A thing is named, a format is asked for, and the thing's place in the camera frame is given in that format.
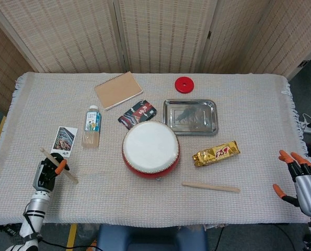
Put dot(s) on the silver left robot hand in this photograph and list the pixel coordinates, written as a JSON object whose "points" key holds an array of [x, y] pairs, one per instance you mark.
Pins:
{"points": [[44, 177]]}

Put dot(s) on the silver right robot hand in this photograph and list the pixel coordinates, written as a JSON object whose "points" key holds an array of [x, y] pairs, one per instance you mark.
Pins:
{"points": [[310, 191]]}

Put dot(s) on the wooden drumstick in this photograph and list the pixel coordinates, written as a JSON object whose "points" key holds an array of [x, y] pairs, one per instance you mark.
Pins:
{"points": [[210, 186], [72, 177]]}

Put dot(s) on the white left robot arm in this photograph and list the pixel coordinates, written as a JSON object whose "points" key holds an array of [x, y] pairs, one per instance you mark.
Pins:
{"points": [[35, 205]]}

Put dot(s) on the red drum white skin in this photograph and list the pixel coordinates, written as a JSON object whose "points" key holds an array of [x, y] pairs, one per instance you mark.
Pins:
{"points": [[150, 146]]}

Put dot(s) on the printed photo card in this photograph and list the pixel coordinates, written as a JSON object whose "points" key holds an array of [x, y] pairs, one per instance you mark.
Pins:
{"points": [[63, 141]]}

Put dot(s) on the plastic drink bottle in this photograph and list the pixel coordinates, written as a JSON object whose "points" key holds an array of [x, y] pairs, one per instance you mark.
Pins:
{"points": [[92, 123]]}

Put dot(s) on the gold foil snack packet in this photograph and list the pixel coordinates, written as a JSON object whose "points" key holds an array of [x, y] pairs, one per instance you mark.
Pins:
{"points": [[215, 154]]}

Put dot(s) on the kraft spiral notebook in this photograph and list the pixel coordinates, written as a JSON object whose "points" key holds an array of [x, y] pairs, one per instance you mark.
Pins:
{"points": [[117, 90]]}

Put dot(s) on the beige woven tablecloth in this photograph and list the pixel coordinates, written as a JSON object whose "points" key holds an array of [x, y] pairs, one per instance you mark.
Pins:
{"points": [[158, 198]]}

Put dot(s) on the black red snack pouch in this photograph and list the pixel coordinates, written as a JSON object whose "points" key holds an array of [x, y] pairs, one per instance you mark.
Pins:
{"points": [[139, 112]]}

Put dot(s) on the blue chair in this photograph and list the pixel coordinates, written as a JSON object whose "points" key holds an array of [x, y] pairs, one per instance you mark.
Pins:
{"points": [[150, 238]]}

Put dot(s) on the stainless steel tray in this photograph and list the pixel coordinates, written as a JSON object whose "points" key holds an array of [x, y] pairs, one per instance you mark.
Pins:
{"points": [[190, 117]]}

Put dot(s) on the woven folding screen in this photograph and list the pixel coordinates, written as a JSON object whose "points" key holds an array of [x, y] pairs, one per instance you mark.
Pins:
{"points": [[66, 31]]}

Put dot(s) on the red round plastic disc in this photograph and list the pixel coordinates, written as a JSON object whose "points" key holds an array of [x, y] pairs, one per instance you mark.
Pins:
{"points": [[180, 88]]}

